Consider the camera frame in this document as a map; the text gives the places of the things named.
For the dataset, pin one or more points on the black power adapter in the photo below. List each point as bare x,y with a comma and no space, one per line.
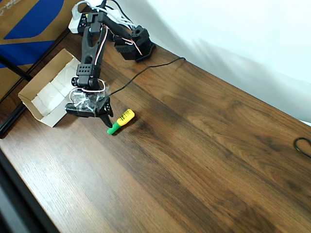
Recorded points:
82,23

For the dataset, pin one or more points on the black metal frame bar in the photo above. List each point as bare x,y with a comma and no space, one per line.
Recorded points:
7,126

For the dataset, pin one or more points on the yellow bottle with green cap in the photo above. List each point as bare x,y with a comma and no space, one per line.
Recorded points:
126,116

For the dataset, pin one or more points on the black metal pole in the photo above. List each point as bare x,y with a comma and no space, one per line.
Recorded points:
14,68

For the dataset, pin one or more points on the large brown blue cardboard box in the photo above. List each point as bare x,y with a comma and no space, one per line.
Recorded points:
24,19

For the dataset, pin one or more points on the white cardboard box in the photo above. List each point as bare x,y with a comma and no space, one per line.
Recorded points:
53,89

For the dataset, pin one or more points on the camera wrapped in clear plastic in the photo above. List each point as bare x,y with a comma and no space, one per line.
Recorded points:
90,99

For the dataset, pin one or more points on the white power strip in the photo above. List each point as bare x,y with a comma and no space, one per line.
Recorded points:
73,25
126,21

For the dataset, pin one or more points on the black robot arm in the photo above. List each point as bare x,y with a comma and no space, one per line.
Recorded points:
90,46

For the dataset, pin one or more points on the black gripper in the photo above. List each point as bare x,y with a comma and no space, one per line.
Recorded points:
106,109

